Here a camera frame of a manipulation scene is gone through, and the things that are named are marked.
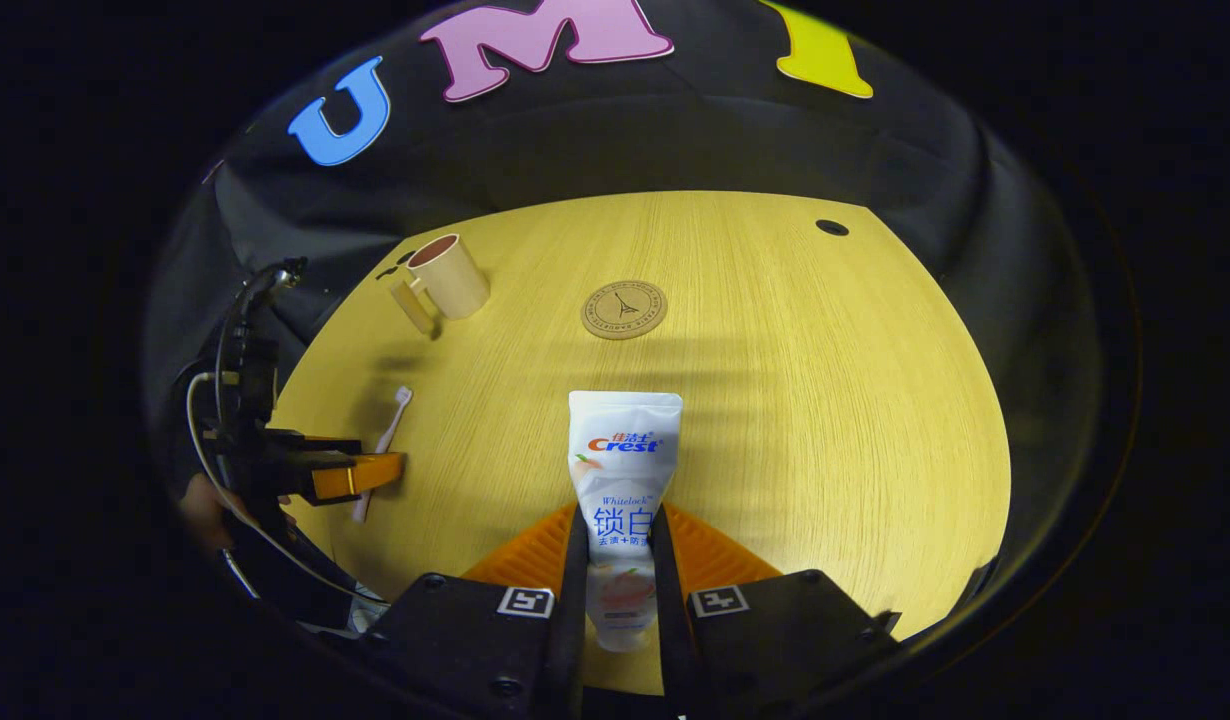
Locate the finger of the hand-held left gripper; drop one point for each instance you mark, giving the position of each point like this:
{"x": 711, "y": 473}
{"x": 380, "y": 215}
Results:
{"x": 360, "y": 475}
{"x": 315, "y": 442}

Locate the round cork coaster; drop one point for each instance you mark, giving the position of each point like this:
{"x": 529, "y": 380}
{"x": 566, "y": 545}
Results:
{"x": 624, "y": 310}

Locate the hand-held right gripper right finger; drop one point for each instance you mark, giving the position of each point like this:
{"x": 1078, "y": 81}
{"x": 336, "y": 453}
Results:
{"x": 667, "y": 600}

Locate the beige cup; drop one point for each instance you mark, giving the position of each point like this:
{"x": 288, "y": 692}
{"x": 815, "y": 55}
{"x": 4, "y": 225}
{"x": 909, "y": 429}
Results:
{"x": 455, "y": 280}

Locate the white toothbrush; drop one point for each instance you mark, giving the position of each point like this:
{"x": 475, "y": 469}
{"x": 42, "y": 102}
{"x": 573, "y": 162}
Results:
{"x": 387, "y": 440}

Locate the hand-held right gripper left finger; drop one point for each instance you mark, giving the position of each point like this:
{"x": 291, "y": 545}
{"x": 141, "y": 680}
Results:
{"x": 572, "y": 600}

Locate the white toothpaste tube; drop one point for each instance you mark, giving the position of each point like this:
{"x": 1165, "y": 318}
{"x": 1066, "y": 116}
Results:
{"x": 625, "y": 450}

